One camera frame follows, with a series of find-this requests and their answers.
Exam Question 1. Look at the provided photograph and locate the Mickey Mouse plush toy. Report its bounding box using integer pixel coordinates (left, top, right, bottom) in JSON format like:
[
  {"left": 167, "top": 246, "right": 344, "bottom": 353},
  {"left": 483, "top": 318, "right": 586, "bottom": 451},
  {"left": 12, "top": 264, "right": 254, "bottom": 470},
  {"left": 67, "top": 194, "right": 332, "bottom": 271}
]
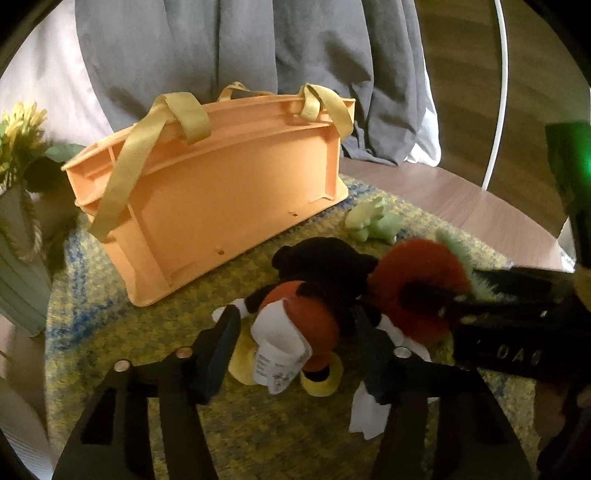
[{"left": 228, "top": 237, "right": 431, "bottom": 398}]

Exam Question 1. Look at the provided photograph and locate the white arched floor lamp tube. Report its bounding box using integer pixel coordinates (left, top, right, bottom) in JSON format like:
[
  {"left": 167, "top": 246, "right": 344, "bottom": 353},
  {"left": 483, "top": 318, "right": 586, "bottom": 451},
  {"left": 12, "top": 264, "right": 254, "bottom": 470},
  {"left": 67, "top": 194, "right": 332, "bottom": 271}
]
[{"left": 481, "top": 0, "right": 510, "bottom": 192}]

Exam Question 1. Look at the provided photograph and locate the light green small plush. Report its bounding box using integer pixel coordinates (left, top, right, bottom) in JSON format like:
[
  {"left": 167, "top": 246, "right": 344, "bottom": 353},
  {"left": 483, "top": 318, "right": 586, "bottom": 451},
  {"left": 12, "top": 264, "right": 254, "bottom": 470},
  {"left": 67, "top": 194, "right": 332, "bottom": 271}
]
[{"left": 344, "top": 197, "right": 403, "bottom": 245}]

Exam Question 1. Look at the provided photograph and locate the red fluffy strawberry plush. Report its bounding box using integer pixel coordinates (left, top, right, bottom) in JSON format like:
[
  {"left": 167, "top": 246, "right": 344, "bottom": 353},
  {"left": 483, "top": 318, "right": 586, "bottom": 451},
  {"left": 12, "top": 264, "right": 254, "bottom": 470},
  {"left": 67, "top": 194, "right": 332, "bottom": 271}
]
[{"left": 367, "top": 230, "right": 496, "bottom": 346}]

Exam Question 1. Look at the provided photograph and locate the grey curtain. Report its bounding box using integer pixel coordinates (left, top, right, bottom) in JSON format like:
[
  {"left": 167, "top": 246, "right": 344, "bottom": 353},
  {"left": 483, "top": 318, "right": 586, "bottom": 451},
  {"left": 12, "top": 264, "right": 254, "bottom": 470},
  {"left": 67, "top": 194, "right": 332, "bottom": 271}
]
[{"left": 74, "top": 0, "right": 441, "bottom": 166}]

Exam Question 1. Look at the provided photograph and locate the artificial sunflower bouquet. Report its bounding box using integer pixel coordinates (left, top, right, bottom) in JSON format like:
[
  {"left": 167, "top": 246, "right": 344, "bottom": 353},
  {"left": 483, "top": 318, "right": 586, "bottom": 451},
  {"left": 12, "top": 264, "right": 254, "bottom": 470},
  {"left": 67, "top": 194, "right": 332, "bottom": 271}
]
[{"left": 1, "top": 103, "right": 84, "bottom": 194}]

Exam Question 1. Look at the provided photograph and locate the grey-green ribbed vase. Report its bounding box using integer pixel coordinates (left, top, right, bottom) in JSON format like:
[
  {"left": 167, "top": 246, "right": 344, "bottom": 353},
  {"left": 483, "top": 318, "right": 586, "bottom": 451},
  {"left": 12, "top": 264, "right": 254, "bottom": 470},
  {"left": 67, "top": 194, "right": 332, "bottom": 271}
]
[{"left": 1, "top": 183, "right": 51, "bottom": 337}]

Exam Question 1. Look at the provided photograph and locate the person's right hand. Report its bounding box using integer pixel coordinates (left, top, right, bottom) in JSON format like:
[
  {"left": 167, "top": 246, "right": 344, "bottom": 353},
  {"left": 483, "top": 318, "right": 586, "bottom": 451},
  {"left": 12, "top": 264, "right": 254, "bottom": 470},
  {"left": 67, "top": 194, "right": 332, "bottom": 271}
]
[{"left": 534, "top": 382, "right": 566, "bottom": 442}]

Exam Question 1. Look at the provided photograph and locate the white sheer curtain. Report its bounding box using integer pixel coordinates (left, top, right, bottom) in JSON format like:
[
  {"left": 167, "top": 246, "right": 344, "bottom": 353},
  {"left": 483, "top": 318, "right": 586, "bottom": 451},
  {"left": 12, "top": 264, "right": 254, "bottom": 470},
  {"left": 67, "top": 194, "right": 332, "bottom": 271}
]
[{"left": 1, "top": 1, "right": 113, "bottom": 146}]

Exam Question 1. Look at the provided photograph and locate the orange plastic storage basket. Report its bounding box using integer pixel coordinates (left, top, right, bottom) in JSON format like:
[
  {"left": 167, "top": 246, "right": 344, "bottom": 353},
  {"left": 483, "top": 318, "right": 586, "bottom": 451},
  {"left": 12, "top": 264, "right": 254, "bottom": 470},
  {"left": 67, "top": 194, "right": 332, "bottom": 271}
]
[{"left": 64, "top": 83, "right": 356, "bottom": 307}]

